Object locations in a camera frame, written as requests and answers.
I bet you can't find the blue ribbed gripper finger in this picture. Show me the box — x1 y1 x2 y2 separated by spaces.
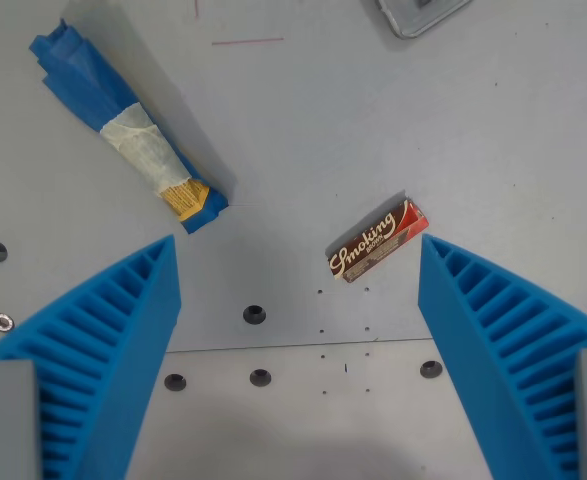
0 233 182 480
417 232 587 480

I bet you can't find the blue bag with paper tape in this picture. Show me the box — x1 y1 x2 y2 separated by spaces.
27 17 230 235

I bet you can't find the clear plastic case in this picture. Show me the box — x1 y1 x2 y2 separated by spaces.
375 0 474 41

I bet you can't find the brown Smoking rolling paper box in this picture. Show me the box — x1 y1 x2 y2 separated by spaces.
326 197 430 284

